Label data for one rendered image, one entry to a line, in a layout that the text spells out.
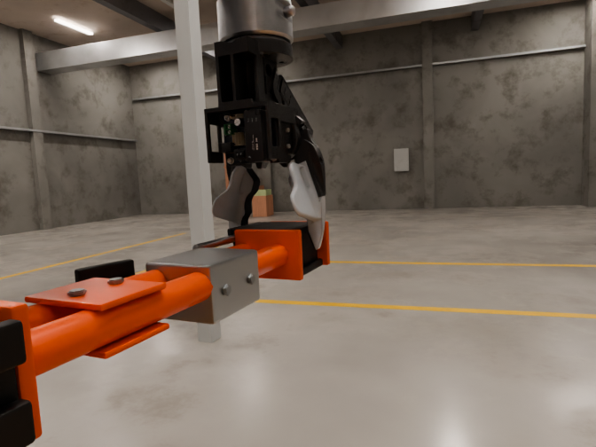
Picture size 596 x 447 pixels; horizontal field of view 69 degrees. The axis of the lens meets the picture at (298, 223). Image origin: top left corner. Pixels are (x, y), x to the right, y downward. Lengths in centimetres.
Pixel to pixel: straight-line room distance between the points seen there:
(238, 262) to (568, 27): 1472
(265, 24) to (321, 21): 1046
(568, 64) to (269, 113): 1442
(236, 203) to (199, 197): 261
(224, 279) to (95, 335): 12
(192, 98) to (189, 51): 31
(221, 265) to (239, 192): 17
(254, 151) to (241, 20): 12
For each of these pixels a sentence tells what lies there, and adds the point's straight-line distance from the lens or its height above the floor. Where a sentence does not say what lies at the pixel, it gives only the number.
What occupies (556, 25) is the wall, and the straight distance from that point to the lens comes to 1492.
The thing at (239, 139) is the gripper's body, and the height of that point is 119.
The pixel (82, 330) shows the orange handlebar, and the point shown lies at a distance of 25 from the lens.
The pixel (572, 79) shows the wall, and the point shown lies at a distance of 1471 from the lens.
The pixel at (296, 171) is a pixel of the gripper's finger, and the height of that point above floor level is 115.
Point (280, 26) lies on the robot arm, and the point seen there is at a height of 129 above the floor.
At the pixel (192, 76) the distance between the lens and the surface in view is 317.
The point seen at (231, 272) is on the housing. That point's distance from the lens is 34.
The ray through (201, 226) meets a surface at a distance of 311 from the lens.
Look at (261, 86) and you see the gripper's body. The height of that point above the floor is 124.
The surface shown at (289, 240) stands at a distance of 43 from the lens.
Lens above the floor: 115
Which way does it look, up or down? 6 degrees down
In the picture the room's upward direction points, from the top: 3 degrees counter-clockwise
